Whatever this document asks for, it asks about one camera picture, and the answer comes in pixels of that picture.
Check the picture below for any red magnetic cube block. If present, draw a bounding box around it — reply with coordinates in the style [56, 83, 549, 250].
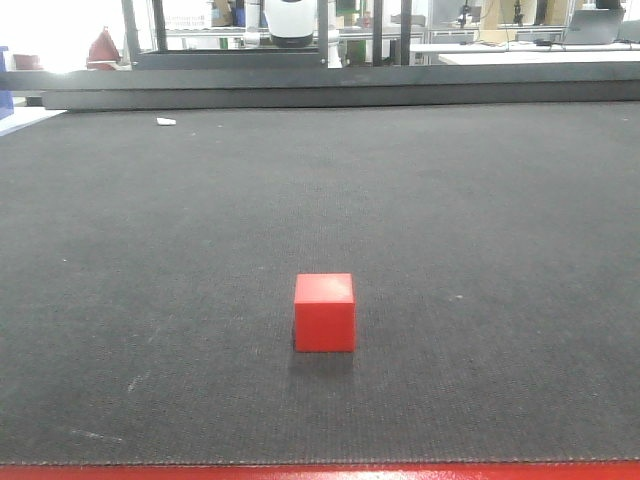
[294, 273, 356, 353]

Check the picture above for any white black robot base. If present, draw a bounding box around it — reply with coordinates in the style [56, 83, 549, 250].
[264, 0, 316, 49]

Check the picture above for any dark grey table mat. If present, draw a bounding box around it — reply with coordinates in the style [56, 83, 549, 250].
[1, 102, 639, 465]

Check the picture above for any white paper scrap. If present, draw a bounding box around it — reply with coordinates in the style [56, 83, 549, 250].
[156, 117, 177, 126]

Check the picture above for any red triangular object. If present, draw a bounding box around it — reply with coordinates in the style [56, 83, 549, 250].
[86, 27, 121, 71]

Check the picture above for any grey laptop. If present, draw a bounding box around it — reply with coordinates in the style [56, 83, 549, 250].
[561, 9, 625, 45]

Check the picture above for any red table front edge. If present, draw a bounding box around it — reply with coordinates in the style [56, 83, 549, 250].
[1, 461, 639, 479]

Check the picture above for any blue bin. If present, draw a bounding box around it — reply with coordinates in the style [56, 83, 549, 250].
[0, 45, 14, 120]

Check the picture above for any black metal frame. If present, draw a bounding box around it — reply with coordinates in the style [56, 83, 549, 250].
[121, 0, 414, 71]

